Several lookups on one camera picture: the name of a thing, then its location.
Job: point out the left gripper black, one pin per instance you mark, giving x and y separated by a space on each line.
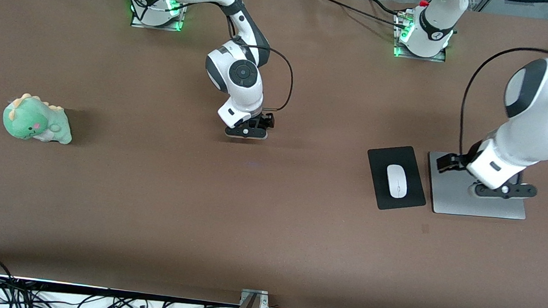
465 158

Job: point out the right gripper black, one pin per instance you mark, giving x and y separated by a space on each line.
263 121

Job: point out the white computer mouse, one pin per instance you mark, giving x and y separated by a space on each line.
396 181

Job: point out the black mouse pad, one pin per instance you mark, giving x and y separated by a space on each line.
376 184

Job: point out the silver laptop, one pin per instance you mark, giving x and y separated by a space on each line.
451 196

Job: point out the green dinosaur plush toy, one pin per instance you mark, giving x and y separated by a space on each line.
36 121

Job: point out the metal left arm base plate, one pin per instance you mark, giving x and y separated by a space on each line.
420 53

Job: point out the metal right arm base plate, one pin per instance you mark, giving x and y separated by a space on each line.
163 23

